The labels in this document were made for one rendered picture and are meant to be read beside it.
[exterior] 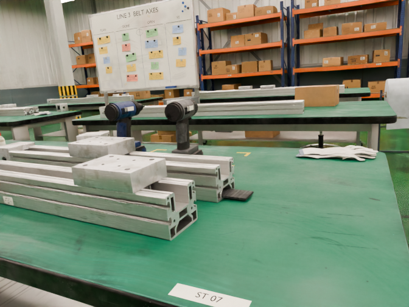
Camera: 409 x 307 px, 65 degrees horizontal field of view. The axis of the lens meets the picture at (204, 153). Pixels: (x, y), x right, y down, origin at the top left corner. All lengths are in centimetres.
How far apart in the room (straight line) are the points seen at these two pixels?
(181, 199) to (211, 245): 12
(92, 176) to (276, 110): 175
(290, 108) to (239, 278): 185
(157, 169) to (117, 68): 386
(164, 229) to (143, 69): 371
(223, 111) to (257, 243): 187
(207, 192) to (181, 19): 333
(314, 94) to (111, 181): 220
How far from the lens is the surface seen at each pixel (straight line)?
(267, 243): 58
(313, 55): 1119
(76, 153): 101
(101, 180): 66
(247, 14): 1074
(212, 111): 241
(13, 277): 70
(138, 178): 62
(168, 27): 404
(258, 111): 230
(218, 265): 53
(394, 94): 417
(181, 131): 100
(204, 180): 75
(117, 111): 115
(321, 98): 267
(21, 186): 90
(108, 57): 458
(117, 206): 66
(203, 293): 48
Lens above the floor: 106
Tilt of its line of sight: 13 degrees down
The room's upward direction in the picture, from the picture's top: 4 degrees counter-clockwise
